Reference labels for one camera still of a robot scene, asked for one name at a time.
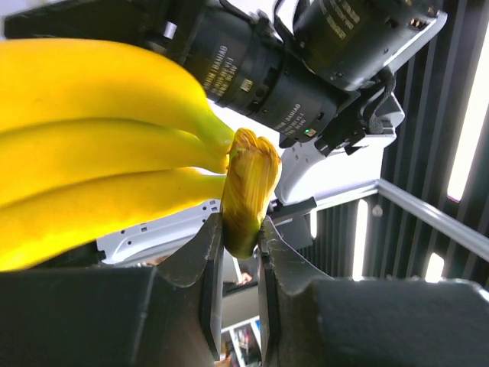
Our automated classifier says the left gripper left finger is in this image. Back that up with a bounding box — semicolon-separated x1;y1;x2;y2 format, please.
1;213;223;366

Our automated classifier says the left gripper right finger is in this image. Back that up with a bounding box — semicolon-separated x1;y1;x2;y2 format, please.
258;219;488;366

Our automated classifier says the yellow banana bunch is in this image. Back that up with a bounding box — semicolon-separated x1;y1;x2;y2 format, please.
1;38;282;271

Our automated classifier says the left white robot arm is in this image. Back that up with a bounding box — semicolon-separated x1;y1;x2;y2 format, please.
1;1;488;366

